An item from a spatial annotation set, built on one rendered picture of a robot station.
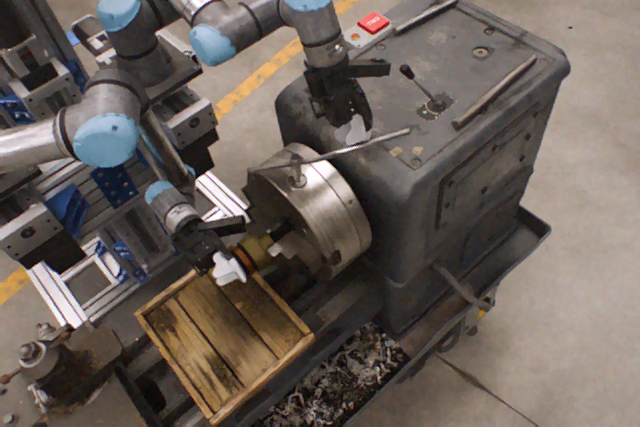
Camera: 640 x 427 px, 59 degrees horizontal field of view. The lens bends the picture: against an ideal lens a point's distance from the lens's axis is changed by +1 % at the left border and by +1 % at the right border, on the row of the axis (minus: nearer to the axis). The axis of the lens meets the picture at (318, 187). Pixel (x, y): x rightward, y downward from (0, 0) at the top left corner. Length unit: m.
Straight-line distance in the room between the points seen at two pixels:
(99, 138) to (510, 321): 1.77
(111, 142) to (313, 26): 0.47
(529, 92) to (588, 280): 1.36
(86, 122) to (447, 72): 0.80
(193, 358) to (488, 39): 1.05
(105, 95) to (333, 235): 0.55
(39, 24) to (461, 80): 1.06
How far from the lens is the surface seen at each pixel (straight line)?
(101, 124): 1.17
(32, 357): 1.27
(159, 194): 1.42
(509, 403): 2.31
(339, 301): 1.46
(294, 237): 1.28
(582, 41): 3.59
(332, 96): 1.06
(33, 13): 1.65
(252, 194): 1.27
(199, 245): 1.31
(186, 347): 1.46
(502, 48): 1.47
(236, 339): 1.44
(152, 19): 1.56
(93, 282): 2.50
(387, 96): 1.33
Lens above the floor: 2.18
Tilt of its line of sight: 53 degrees down
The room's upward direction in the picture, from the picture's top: 9 degrees counter-clockwise
